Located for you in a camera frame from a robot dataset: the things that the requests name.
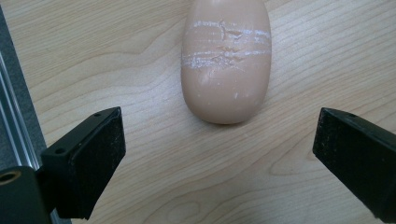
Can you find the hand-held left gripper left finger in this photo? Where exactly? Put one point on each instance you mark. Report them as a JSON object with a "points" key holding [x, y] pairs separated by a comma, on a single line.
{"points": [[85, 161]]}

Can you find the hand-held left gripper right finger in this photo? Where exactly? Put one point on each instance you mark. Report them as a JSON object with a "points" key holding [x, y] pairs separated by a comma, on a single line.
{"points": [[361, 161]]}

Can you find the beige oval soap bar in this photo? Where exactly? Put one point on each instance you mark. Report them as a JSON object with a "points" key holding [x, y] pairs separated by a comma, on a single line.
{"points": [[225, 71]]}

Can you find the aluminium table edge rail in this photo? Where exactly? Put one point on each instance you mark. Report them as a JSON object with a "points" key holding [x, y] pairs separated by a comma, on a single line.
{"points": [[17, 124]]}

